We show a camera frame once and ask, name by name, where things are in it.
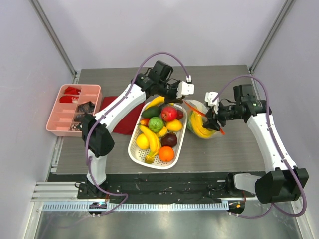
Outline small yellow banana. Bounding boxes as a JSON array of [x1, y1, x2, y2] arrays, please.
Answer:
[[156, 126, 168, 138]]

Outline dark wrapped items in tray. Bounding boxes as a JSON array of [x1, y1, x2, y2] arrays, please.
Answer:
[[70, 101, 95, 131]]

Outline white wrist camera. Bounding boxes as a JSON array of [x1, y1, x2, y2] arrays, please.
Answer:
[[204, 92, 219, 113], [176, 75, 194, 98]]

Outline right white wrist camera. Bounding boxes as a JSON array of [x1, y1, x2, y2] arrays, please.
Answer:
[[204, 92, 219, 113]]

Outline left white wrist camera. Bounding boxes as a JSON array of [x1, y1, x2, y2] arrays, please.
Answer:
[[176, 75, 194, 98]]

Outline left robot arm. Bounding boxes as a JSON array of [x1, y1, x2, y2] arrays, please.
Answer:
[[82, 61, 194, 199]]

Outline pink compartment tray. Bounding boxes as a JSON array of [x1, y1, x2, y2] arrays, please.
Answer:
[[46, 84, 102, 137]]

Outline dark red mangosteen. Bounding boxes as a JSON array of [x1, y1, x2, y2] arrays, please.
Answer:
[[160, 132, 178, 147]]

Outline red folded cloth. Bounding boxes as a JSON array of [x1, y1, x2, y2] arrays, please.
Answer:
[[100, 96, 145, 135]]

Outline red items in tray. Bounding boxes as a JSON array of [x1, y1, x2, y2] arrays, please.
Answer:
[[59, 86, 81, 104]]

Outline small green cabbage ball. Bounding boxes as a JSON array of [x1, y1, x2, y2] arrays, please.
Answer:
[[148, 117, 164, 133]]

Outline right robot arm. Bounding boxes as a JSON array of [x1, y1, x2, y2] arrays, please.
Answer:
[[203, 85, 309, 204]]

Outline green avocado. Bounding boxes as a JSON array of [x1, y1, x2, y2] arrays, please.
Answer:
[[141, 106, 161, 119]]

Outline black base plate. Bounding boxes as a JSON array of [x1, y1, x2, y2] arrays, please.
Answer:
[[48, 172, 254, 204]]

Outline yellow banana bunch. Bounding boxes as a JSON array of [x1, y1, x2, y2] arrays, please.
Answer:
[[194, 111, 216, 139]]

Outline yellow lemon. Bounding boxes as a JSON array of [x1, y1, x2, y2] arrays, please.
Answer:
[[136, 133, 150, 150], [165, 119, 183, 132]]

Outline red apple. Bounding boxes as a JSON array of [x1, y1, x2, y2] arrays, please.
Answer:
[[161, 106, 178, 122]]

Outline green white cabbage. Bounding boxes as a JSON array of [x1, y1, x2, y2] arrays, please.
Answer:
[[187, 111, 199, 135]]

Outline white perforated fruit basket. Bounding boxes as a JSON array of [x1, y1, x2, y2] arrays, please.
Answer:
[[128, 104, 188, 170]]

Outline clear zip top bag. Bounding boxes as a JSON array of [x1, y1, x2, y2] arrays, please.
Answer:
[[183, 100, 225, 139]]

